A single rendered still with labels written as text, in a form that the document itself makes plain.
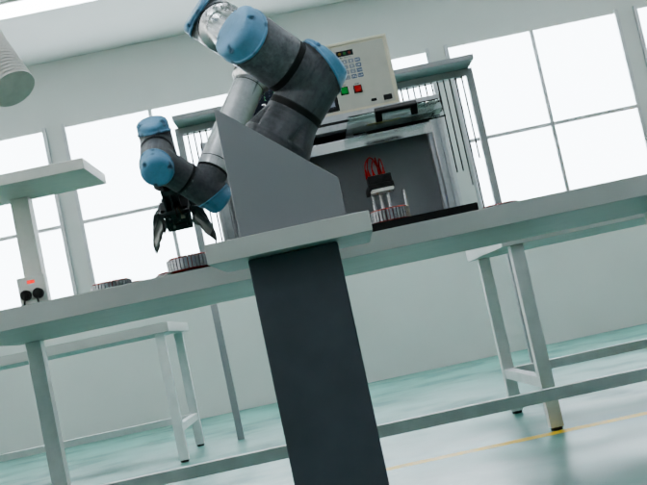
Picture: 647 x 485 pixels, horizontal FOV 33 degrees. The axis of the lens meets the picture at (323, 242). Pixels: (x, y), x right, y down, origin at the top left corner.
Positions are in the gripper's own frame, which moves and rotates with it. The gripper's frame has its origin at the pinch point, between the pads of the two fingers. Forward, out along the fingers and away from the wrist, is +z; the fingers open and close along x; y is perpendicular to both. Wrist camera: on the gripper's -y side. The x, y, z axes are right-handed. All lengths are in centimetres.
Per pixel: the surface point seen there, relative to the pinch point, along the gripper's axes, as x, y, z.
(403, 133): 62, -35, 0
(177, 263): -2.4, 7.8, -0.3
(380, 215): 50, -11, 9
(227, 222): 9.6, -27.2, 11.2
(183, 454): -54, -210, 245
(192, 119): -16, -358, 122
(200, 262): 3.1, 8.0, 0.7
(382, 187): 53, -23, 8
